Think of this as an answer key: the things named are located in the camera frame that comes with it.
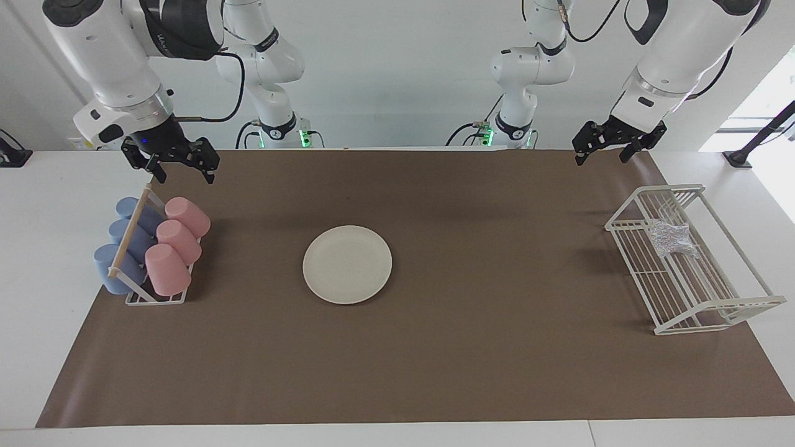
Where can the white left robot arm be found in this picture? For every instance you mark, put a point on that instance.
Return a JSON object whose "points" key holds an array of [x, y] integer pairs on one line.
{"points": [[677, 43]]}

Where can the white wall power outlet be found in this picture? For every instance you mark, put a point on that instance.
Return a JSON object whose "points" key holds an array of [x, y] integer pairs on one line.
{"points": [[77, 144]]}

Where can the blue plastic cup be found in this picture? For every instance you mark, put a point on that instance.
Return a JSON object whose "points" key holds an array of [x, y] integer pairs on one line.
{"points": [[119, 231], [105, 264], [127, 206]]}

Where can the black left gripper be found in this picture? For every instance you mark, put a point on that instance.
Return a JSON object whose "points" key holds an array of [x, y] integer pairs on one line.
{"points": [[621, 133]]}

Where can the brown table mat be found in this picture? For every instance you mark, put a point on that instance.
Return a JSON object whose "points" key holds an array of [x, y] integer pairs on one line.
{"points": [[435, 360]]}

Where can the pink plastic cup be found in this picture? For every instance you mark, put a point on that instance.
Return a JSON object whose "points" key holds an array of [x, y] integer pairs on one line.
{"points": [[180, 242], [189, 216], [168, 270]]}

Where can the small black clamp stand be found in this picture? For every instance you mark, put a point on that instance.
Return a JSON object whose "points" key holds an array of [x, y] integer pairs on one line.
{"points": [[12, 155]]}

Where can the cream round plate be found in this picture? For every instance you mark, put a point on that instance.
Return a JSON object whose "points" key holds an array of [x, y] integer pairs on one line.
{"points": [[348, 265]]}

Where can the long black pole stand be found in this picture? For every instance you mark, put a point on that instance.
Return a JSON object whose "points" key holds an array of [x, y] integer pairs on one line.
{"points": [[739, 158]]}

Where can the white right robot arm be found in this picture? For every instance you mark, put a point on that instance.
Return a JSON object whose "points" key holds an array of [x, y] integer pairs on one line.
{"points": [[93, 49]]}

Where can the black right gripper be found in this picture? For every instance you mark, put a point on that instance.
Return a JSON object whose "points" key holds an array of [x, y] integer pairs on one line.
{"points": [[168, 144]]}

